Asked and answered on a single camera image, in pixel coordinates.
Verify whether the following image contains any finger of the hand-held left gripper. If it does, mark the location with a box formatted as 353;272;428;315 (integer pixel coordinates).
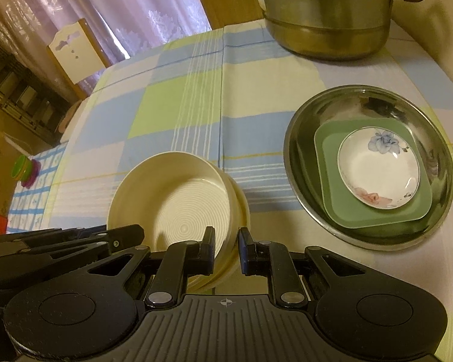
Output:
0;224;145;254
0;240;122;280

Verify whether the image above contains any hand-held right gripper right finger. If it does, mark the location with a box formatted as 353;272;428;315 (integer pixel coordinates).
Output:
237;227;367;309

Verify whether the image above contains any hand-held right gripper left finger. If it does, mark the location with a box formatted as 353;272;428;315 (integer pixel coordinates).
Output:
75;226;217;309

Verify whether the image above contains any cream ribbed bowl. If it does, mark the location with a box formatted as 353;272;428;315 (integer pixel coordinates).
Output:
106;151;251;293

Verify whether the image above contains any green square plate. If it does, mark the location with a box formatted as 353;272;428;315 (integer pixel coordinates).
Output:
313;117;433;230

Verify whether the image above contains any stainless steel round plate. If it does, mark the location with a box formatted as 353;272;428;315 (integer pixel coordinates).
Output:
283;85;453;252

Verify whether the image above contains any small floral dish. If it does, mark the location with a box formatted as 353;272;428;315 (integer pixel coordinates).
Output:
337;127;421;209

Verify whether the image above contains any blue checked cloth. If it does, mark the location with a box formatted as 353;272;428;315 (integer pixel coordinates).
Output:
5;143;66;234

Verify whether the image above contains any colourful stacking toy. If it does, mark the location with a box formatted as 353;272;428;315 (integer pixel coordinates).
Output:
14;154;42;189

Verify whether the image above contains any checked tablecloth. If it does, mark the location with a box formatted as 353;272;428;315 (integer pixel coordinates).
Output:
5;21;453;295

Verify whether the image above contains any dark storage shelf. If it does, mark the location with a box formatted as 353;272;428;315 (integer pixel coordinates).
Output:
0;41;72;148

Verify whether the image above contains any cream wooden chair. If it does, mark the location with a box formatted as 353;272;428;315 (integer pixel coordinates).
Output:
47;18;110;99

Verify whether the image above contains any pink lace curtain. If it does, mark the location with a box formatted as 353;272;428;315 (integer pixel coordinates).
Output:
0;0;212;84

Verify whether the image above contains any stainless steel steamer pot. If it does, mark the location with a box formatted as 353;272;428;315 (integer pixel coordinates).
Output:
221;0;428;61

